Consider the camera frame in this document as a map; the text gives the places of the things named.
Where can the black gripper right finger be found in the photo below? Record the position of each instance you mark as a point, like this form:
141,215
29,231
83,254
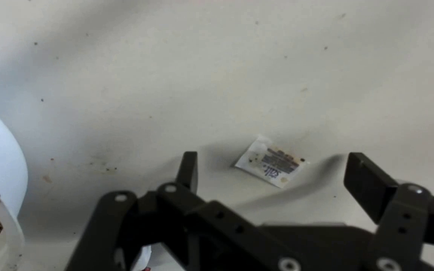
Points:
403,212

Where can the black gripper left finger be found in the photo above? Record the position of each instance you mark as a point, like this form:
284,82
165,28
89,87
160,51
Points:
199,234

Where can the small paper trash packet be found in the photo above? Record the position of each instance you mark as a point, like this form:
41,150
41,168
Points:
269,161

